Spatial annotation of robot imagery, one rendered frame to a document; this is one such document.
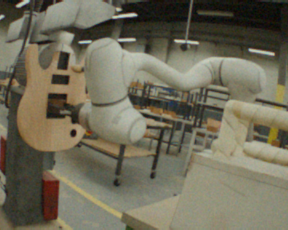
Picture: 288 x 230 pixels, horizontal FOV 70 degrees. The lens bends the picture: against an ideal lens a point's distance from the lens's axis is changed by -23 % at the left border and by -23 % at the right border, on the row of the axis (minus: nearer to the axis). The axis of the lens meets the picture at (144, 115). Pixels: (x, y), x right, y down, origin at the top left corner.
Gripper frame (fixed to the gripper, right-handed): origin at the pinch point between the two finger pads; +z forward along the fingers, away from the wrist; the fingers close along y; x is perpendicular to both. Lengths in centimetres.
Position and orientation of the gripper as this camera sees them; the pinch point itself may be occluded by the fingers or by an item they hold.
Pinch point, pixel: (57, 105)
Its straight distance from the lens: 98.6
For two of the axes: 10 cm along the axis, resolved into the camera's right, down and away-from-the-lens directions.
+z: -7.8, -1.8, 6.1
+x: 1.4, -9.8, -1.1
